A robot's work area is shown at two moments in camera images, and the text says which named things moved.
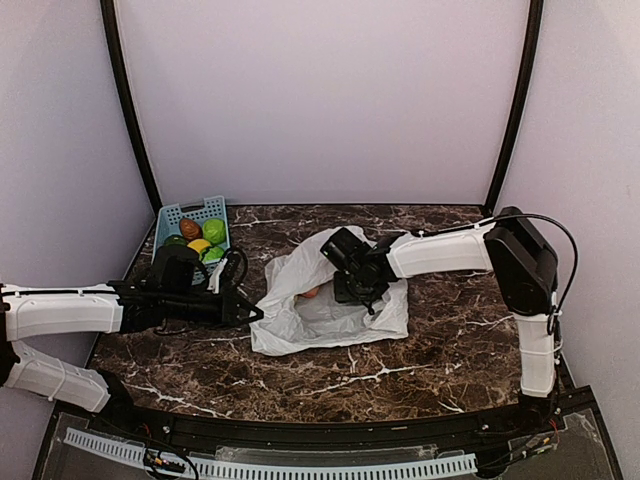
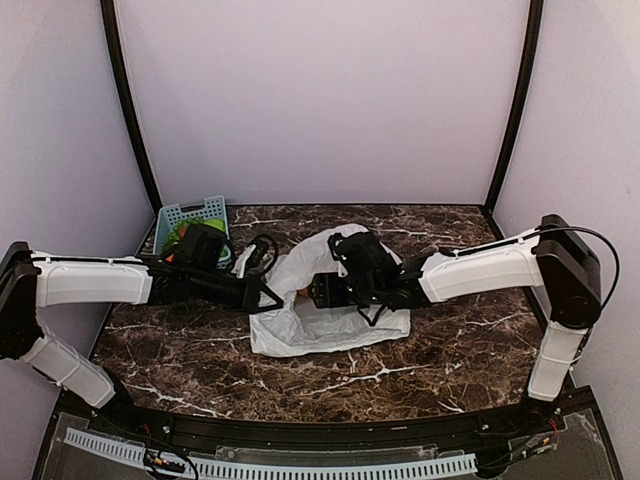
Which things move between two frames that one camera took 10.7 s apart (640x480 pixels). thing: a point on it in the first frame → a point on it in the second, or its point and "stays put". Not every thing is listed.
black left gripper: x=230 y=299 → x=248 y=301
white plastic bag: x=300 y=311 stays put
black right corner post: x=519 y=128 stays put
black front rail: x=298 y=433 stays put
